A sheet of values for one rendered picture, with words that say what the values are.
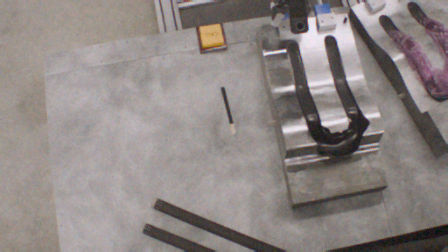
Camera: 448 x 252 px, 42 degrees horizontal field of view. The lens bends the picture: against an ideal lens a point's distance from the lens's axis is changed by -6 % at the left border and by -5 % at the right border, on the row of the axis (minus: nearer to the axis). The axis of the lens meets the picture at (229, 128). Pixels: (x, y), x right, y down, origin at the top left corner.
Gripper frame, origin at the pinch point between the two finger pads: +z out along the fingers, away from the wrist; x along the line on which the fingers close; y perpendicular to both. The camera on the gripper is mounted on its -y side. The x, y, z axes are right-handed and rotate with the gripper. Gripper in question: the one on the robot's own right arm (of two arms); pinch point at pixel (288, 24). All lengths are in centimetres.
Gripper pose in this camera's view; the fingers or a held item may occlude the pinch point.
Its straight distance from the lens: 167.3
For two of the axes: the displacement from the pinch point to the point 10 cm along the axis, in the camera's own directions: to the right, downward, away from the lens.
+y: -1.8, -9.4, 3.1
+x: -9.8, 1.6, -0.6
